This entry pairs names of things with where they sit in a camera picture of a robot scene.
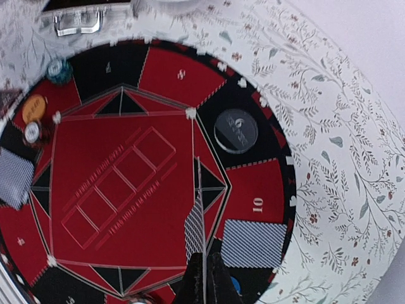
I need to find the aluminium poker chip case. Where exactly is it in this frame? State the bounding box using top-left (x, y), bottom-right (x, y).
top-left (40, 0), bottom-right (190, 37)

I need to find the orange black hundred chip stack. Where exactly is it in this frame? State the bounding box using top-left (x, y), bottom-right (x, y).
top-left (23, 120), bottom-right (53, 148)

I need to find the black dealer button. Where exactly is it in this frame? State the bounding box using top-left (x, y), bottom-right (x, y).
top-left (214, 108), bottom-right (259, 155)

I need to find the dealt blue playing card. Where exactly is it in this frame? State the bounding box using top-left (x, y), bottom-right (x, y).
top-left (1, 148), bottom-right (34, 210)

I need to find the round red black poker mat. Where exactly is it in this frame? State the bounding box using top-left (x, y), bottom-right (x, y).
top-left (1, 40), bottom-right (296, 303)

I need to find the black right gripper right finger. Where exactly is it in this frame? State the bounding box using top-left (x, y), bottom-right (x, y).
top-left (205, 239), bottom-right (242, 304)

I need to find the orange big blind button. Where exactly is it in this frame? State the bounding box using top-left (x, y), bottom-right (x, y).
top-left (22, 94), bottom-right (47, 125)

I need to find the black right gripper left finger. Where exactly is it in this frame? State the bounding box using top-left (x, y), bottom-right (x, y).
top-left (178, 253), bottom-right (204, 304)

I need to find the blue small blind button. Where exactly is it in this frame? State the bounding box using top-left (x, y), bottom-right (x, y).
top-left (230, 276), bottom-right (241, 296)

